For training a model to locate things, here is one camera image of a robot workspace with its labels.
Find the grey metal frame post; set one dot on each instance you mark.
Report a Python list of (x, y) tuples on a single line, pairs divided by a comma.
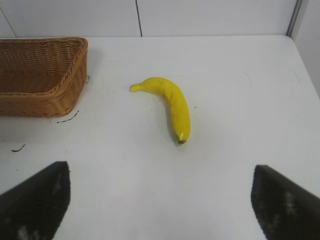
[(294, 17)]

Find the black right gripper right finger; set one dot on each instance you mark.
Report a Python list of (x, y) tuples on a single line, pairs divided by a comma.
[(282, 207)]

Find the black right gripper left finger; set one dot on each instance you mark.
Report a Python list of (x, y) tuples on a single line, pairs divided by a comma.
[(37, 205)]

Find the yellow banana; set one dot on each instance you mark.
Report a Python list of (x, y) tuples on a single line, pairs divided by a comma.
[(177, 105)]

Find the brown wicker basket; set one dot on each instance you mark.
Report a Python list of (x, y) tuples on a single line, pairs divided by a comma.
[(30, 75)]

